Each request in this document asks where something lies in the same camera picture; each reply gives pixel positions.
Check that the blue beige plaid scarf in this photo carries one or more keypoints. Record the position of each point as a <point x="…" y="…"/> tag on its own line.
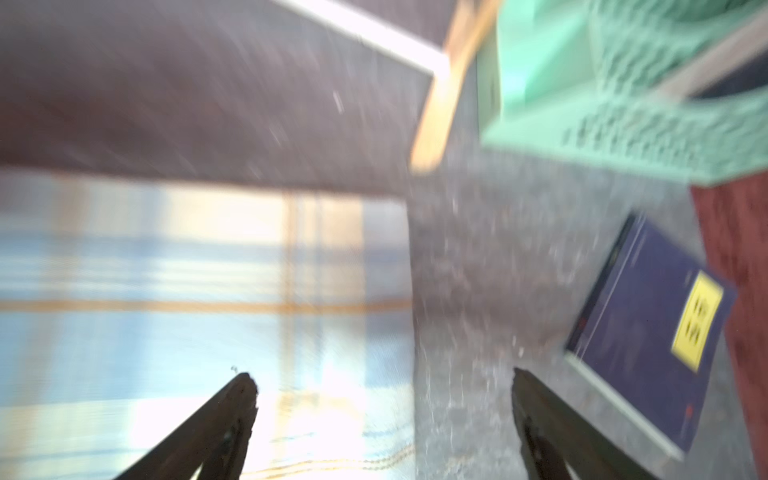
<point x="126" y="305"/>

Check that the green plastic file organizer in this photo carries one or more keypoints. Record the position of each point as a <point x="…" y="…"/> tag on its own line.
<point x="579" y="81"/>

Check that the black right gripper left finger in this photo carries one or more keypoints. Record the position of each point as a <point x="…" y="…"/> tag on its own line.
<point x="211" y="444"/>

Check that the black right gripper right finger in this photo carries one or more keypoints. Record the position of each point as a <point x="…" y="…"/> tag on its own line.
<point x="558" y="443"/>

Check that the dark blue book yellow label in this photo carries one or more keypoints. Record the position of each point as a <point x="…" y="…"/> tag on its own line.
<point x="647" y="334"/>

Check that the wooden rack with white rods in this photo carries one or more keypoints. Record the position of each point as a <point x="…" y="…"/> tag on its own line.
<point x="448" y="65"/>

